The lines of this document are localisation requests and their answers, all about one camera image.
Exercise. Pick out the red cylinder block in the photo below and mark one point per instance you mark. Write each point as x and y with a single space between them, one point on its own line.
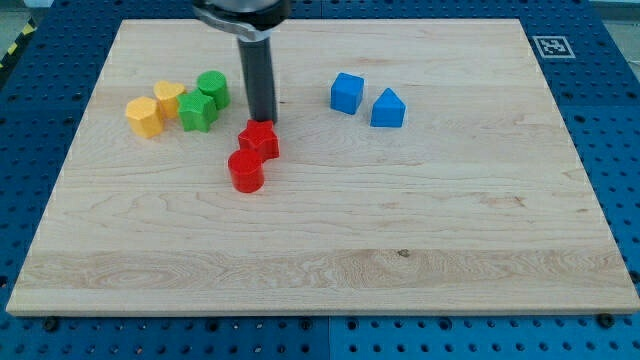
246 171

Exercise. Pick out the yellow hexagon block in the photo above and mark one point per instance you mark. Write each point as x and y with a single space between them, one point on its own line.
145 117

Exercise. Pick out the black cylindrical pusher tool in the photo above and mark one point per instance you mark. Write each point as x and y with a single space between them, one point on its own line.
257 67

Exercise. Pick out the green star block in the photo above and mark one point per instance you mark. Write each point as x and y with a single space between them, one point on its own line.
197 111

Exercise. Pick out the white fiducial marker tag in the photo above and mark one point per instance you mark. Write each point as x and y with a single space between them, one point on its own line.
553 47

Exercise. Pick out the wooden board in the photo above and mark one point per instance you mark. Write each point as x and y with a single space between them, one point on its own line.
477 205

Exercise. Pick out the red star block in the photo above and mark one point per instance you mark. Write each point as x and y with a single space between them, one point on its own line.
260 136

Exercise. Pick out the yellow heart block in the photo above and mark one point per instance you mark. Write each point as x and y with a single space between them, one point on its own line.
167 94

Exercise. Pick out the blue triangular prism block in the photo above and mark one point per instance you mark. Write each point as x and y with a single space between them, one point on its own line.
388 110

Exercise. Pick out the green cylinder block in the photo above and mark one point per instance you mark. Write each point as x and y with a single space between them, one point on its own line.
213 83

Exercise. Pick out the blue cube block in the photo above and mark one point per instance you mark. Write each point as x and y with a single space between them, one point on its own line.
346 93

